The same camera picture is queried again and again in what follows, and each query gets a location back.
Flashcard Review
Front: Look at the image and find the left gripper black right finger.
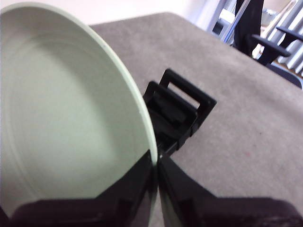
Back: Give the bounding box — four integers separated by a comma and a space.
159, 157, 303, 227

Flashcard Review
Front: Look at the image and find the pale green round plate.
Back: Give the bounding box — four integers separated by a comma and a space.
0, 2, 166, 227

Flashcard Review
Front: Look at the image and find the black office chair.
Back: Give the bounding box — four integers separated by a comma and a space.
233, 0, 303, 89

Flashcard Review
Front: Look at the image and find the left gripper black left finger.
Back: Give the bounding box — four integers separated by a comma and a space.
10, 150, 155, 227

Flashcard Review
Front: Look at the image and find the black plastic plate rack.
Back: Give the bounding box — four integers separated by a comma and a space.
143, 68, 217, 158

